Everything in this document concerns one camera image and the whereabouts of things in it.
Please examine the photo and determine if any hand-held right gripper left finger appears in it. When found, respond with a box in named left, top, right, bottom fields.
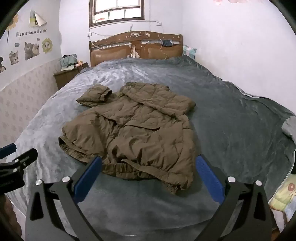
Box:
left=24, top=156, right=103, bottom=241

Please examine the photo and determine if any folded grey cloth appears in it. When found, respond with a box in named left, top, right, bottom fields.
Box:
left=282, top=115, right=296, bottom=141

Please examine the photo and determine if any checked pillow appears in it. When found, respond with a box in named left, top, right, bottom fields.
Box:
left=182, top=45, right=197, bottom=59

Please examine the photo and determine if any cartoon printed sheet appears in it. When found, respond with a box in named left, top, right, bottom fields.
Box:
left=269, top=173, right=296, bottom=216

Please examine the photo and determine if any olive brown padded jacket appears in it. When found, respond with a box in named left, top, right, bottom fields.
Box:
left=58, top=82, right=197, bottom=195

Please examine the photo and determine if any single kitten wall sticker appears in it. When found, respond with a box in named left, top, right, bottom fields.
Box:
left=9, top=50, right=19, bottom=65

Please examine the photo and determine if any green bag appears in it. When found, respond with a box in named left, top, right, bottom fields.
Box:
left=60, top=55, right=78, bottom=71

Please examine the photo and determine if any peeling wall poster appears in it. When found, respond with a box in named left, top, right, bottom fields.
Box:
left=29, top=9, right=47, bottom=27

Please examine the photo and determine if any brown wooden headboard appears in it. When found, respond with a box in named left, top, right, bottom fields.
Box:
left=89, top=31, right=183, bottom=67

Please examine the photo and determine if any tall sunflower wall sticker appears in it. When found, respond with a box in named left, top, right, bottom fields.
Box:
left=6, top=14, right=19, bottom=43

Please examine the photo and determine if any yellow green flower sticker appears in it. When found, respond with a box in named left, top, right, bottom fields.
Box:
left=42, top=38, right=53, bottom=54

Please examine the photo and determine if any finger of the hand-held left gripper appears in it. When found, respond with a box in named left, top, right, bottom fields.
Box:
left=0, top=143, right=17, bottom=160
left=0, top=148, right=38, bottom=180

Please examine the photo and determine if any grey plush bed blanket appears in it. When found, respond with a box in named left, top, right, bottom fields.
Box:
left=5, top=56, right=296, bottom=241

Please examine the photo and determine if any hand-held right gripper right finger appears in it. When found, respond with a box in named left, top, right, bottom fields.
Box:
left=195, top=155, right=278, bottom=241

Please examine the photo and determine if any brown wooden nightstand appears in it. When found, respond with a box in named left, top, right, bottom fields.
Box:
left=54, top=62, right=89, bottom=91

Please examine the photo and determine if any dark framed window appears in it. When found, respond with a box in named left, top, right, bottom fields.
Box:
left=89, top=0, right=146, bottom=28

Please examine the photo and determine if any lettering wall sticker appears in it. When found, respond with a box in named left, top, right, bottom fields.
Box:
left=15, top=29, right=47, bottom=37

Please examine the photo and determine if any two cats wall sticker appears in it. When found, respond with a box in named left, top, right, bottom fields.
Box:
left=24, top=42, right=40, bottom=61

